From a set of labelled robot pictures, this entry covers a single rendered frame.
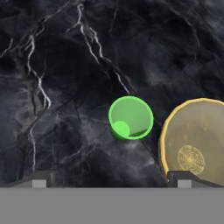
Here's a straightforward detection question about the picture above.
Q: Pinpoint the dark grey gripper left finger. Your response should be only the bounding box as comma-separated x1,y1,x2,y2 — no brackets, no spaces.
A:
3,170,56,188

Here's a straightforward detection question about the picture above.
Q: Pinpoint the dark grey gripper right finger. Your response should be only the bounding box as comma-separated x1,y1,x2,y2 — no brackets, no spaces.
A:
167,170,224,188

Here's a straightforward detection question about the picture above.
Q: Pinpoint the yellow bowl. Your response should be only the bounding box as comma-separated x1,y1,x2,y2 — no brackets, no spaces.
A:
158,98,224,186

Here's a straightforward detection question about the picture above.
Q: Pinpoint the green cup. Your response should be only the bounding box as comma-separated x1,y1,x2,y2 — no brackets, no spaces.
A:
108,95,155,141

